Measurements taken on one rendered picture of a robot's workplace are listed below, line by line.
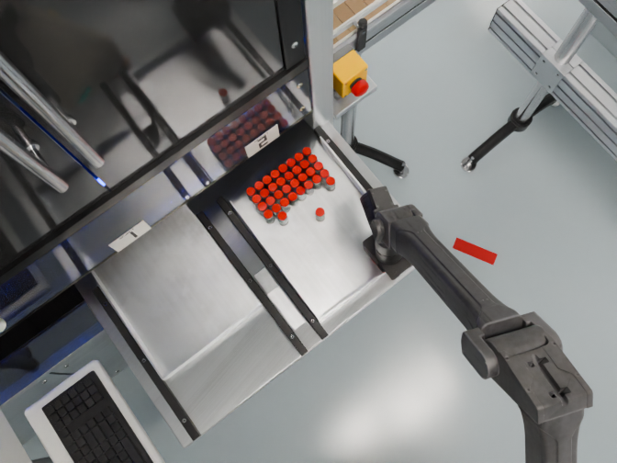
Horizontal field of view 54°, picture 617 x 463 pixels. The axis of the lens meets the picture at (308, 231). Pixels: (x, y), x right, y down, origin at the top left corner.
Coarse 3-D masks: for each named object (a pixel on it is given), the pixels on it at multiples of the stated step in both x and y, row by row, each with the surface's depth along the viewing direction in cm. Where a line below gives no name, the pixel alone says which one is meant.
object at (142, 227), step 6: (144, 222) 125; (132, 228) 124; (138, 228) 125; (144, 228) 127; (150, 228) 129; (126, 234) 124; (138, 234) 128; (120, 240) 124; (126, 240) 126; (132, 240) 128; (114, 246) 125; (120, 246) 127
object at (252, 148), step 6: (276, 126) 129; (270, 132) 129; (276, 132) 131; (258, 138) 128; (270, 138) 132; (252, 144) 128; (258, 144) 130; (246, 150) 129; (252, 150) 131; (258, 150) 133
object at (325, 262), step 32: (320, 160) 144; (320, 192) 142; (352, 192) 141; (256, 224) 140; (288, 224) 140; (320, 224) 140; (352, 224) 139; (288, 256) 138; (320, 256) 138; (352, 256) 137; (320, 288) 136; (352, 288) 136; (320, 320) 131
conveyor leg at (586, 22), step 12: (588, 12) 161; (576, 24) 168; (588, 24) 164; (576, 36) 171; (564, 48) 178; (576, 48) 175; (564, 60) 182; (540, 84) 198; (528, 96) 209; (540, 96) 204; (528, 108) 213
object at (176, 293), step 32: (160, 224) 141; (192, 224) 141; (128, 256) 139; (160, 256) 139; (192, 256) 139; (224, 256) 135; (128, 288) 138; (160, 288) 137; (192, 288) 137; (224, 288) 137; (128, 320) 136; (160, 320) 135; (192, 320) 135; (224, 320) 135; (160, 352) 134; (192, 352) 133
